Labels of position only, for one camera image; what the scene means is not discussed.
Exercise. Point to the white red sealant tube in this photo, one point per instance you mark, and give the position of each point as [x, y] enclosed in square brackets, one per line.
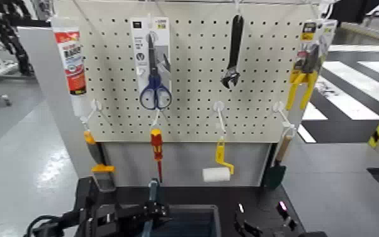
[73, 63]

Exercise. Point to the beige perforated pegboard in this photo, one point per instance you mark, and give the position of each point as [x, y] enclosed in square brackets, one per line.
[196, 66]

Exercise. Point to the black adjustable wrench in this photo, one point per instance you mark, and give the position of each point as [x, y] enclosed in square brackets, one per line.
[234, 53]

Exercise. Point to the white pegboard hook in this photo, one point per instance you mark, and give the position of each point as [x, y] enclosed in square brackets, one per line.
[219, 110]
[94, 106]
[156, 116]
[282, 114]

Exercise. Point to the dark blue plastic crate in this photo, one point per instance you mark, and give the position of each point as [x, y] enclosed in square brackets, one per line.
[192, 221]

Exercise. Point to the grey stand panel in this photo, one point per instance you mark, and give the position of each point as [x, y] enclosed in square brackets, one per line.
[183, 162]

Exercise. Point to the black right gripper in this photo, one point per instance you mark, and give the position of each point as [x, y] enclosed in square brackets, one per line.
[285, 215]

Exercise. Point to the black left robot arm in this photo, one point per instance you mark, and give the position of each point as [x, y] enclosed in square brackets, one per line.
[92, 211]

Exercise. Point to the red yellow screwdriver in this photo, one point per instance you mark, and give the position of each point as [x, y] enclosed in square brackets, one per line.
[156, 145]

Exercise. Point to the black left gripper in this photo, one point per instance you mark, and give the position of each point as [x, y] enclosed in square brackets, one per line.
[133, 218]

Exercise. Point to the blue scissors in package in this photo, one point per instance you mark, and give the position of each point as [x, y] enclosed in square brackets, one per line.
[153, 63]

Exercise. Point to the orange grey bar clamp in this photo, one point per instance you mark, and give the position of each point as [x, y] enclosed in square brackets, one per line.
[98, 159]

